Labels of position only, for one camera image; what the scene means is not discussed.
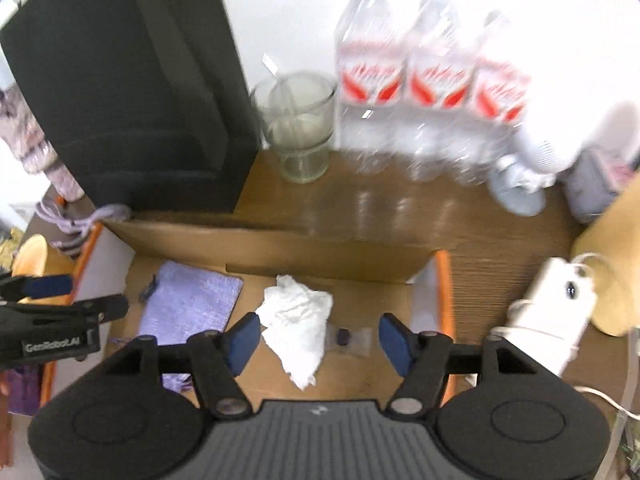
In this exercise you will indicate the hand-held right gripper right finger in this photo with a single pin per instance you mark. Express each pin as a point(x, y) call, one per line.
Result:
point(393, 342)

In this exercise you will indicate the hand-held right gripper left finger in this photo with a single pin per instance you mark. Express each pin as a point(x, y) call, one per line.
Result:
point(245, 340)

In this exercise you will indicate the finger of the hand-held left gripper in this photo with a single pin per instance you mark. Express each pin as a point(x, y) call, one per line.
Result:
point(100, 307)
point(45, 286)

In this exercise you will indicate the clear bag with purple stone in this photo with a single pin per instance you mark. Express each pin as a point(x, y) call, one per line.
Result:
point(344, 336)

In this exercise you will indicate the white tissue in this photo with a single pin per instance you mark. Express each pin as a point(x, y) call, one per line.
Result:
point(300, 320)

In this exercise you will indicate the purple cloth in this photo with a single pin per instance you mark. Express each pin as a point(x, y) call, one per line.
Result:
point(190, 300)

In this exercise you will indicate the cardboard box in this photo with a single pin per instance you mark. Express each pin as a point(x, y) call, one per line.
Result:
point(300, 255)

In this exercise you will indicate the yellow mug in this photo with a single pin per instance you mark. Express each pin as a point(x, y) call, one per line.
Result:
point(35, 255)

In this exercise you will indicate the purple packet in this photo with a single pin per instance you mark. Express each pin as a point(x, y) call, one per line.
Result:
point(25, 390)

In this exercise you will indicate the patterned purple vase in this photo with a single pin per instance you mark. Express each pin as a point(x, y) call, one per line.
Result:
point(35, 150)

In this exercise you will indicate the white power bank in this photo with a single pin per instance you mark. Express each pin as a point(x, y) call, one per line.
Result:
point(550, 310)

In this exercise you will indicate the black paper bag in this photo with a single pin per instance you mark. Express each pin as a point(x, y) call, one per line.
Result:
point(125, 85)

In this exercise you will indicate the glass cup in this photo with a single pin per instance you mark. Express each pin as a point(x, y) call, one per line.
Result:
point(300, 125)

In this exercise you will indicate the wooden lamp base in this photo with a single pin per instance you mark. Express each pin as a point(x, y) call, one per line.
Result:
point(620, 260)

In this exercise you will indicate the white robot figure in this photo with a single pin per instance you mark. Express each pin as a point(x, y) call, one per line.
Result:
point(550, 145)

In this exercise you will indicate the small grey box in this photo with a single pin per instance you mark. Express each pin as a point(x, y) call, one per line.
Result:
point(595, 185)

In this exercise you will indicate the red label water bottle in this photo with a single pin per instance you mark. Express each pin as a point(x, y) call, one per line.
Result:
point(370, 85)
point(440, 90)
point(497, 100)

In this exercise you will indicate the clear spoon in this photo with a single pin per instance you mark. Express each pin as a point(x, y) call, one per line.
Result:
point(272, 66)

